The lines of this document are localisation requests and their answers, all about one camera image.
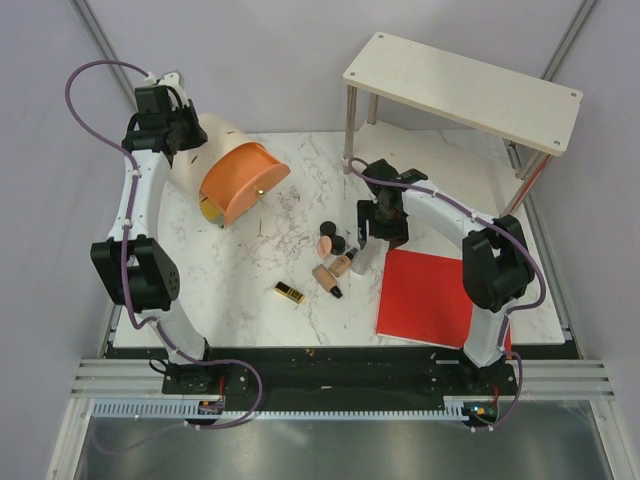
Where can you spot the black round jar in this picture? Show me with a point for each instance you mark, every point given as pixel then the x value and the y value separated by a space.
pixel 338 245
pixel 328 228

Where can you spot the cream drawer organizer shell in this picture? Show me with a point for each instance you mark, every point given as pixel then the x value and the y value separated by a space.
pixel 190 167

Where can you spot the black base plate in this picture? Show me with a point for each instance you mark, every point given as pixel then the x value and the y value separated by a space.
pixel 284 373

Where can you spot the clear frosted bottle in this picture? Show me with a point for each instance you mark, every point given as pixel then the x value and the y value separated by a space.
pixel 364 258

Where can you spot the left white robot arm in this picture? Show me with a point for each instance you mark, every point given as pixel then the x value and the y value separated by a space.
pixel 136 271

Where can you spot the yellow drawer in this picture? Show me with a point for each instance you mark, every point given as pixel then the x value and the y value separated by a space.
pixel 211 211

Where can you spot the white slotted cable duct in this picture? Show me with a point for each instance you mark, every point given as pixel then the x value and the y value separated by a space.
pixel 199 410

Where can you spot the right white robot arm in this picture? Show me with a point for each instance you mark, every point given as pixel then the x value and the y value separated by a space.
pixel 497 267

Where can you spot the gold black lipstick box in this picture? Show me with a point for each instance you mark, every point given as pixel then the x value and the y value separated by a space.
pixel 289 292

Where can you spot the foundation bottle black cap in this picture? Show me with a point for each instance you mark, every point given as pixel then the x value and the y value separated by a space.
pixel 342 263

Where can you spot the orange top drawer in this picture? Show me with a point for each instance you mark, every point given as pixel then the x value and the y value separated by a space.
pixel 240 179

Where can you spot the black round jar upper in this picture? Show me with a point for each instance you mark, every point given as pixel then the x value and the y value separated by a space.
pixel 328 228

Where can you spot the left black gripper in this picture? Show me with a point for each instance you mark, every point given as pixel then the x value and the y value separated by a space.
pixel 200 137

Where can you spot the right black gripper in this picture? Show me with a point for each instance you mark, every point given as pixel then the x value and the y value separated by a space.
pixel 398 234

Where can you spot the pink makeup sponge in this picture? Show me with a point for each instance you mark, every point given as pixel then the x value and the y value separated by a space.
pixel 324 246

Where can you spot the black round jar lower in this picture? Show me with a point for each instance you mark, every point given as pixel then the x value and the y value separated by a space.
pixel 338 245

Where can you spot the red notebook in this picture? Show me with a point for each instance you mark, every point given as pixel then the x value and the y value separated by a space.
pixel 423 300

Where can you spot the beige foundation bottle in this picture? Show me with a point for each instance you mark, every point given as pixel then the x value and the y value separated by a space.
pixel 327 281

